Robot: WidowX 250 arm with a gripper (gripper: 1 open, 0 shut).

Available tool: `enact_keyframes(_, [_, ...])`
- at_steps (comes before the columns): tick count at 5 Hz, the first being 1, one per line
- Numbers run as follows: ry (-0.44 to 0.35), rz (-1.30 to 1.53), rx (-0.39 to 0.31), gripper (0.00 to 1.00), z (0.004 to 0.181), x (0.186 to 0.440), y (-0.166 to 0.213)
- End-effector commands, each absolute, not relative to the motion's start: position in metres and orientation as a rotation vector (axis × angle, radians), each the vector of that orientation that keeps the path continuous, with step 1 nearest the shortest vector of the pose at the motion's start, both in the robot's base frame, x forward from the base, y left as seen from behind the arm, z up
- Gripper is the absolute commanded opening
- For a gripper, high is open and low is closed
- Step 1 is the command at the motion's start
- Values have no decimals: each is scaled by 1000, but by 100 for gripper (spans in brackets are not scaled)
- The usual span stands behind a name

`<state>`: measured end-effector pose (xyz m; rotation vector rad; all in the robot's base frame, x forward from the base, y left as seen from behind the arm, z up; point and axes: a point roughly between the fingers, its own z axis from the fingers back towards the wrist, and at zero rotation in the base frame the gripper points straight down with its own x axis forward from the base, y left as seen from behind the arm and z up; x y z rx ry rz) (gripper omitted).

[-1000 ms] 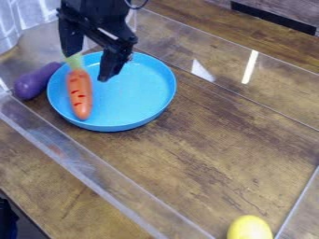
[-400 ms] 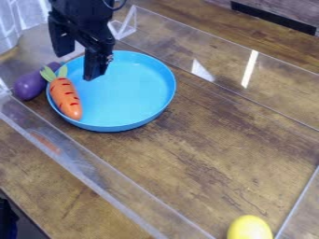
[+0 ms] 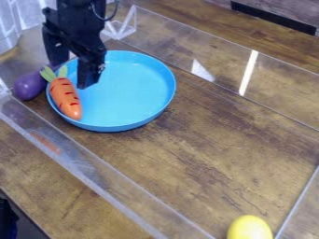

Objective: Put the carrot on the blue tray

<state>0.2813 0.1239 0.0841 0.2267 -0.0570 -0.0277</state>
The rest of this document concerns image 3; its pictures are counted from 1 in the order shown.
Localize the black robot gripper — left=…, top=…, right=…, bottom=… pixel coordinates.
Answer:
left=43, top=0, right=105, bottom=90

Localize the purple toy eggplant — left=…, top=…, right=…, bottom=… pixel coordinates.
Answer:
left=13, top=68, right=47, bottom=101

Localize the blue round tray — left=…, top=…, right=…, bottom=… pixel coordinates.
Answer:
left=47, top=50, right=177, bottom=132

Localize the yellow toy lemon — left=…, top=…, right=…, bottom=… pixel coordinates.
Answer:
left=227, top=215, right=272, bottom=239

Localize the clear acrylic enclosure wall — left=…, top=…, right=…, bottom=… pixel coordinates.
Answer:
left=0, top=0, right=319, bottom=239

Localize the grey patterned curtain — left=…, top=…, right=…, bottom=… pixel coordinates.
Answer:
left=0, top=0, right=119, bottom=54

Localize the orange toy carrot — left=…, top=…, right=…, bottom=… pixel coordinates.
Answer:
left=40, top=65, right=83, bottom=120

